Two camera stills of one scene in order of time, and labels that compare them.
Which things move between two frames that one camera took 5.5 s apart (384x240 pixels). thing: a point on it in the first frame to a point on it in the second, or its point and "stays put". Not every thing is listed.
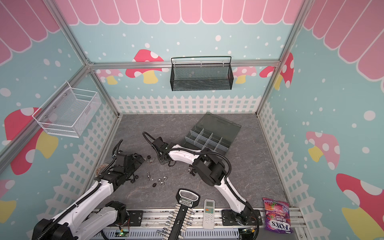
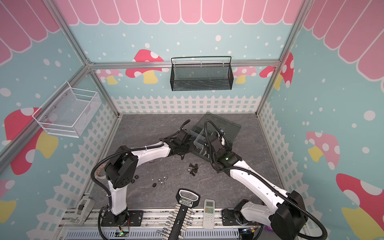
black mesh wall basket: [204, 73] stays put
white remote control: [208, 214] stays put
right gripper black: [160, 147] to [212, 144]
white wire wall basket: [68, 111] stays put
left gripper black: [137, 164] to [192, 147]
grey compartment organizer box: [213, 132] stays put
